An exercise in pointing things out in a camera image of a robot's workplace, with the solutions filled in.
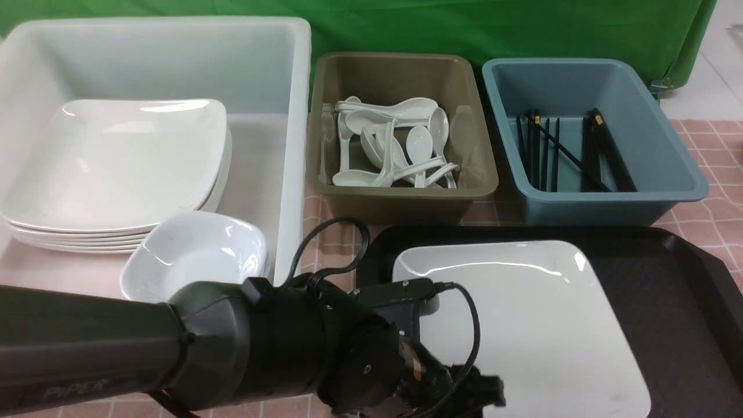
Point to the white spoon middle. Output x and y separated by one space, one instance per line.
419 145

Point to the wrist camera black silver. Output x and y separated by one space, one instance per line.
401 303

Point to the white spoon long front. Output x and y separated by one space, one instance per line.
363 178

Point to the black chopsticks right bundle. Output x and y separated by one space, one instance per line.
604 169

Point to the olive green plastic bin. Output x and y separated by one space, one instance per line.
387 79

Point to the white soup spoon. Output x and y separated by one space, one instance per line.
383 141

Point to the large translucent white tub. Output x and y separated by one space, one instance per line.
257 67

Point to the white spoon top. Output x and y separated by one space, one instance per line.
414 108

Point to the black serving tray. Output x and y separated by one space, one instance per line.
677 304

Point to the stack of white plates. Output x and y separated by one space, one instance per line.
107 172

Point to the green backdrop cloth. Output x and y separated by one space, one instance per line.
658 39

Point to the black chopstick diagonal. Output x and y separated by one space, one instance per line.
542 151

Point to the white spoon right upright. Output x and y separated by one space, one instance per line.
438 126

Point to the pink checked tablecloth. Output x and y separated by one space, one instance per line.
714 224

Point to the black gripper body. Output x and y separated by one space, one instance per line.
428 388

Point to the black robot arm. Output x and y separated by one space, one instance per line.
216 344

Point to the white bowl tray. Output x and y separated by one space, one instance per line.
192 247

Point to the large white square plate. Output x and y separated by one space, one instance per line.
547 328

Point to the blue plastic bin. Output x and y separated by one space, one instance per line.
663 171

